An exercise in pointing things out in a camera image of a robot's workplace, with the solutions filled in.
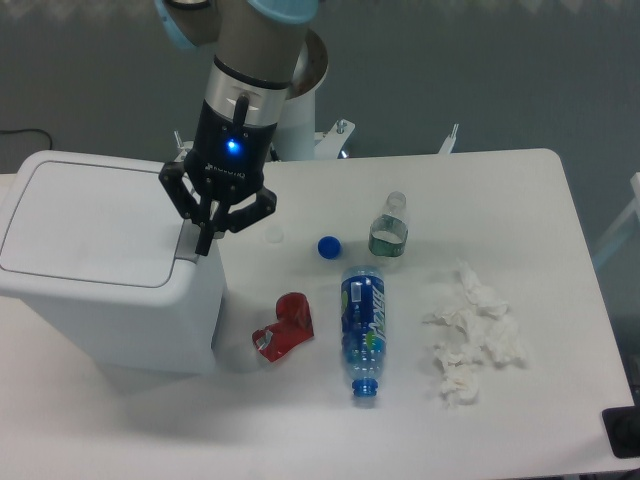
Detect white bottle cap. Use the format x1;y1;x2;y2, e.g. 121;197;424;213
264;225;284;244

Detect white frame at right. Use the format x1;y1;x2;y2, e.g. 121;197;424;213
592;172;639;271

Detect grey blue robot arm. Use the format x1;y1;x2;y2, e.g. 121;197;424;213
155;1;319;256

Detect white push-lid trash can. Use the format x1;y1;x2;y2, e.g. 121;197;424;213
1;151;226;375

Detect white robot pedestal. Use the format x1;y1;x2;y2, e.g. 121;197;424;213
204;30;355;161

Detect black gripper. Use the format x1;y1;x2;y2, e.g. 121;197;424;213
158;97;277;255

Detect black device at right edge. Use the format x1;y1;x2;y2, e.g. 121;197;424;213
602;406;639;459

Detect crushed red can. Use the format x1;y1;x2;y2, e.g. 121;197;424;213
251;292;315;367

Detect black floor cable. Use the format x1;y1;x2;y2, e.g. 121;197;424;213
0;128;53;151

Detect blue plastic bottle lying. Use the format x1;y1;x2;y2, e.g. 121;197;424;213
340;265;387;401

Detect clear green-label bottle upright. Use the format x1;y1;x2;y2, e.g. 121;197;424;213
368;191;409;265

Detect blue bottle cap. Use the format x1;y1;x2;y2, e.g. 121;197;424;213
317;235;342;260

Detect crumpled white tissue pile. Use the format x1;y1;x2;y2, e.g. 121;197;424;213
422;260;528;408

